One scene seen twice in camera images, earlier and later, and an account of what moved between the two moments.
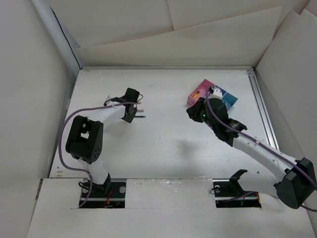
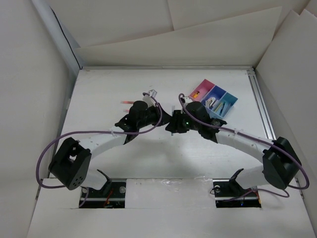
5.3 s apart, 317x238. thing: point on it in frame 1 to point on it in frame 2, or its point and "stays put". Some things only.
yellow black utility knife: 196,94 stays put
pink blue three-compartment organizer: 200,91 stays put
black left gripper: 130,118 to 155,109
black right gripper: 193,110 to 175,124
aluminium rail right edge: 262,108 stays put
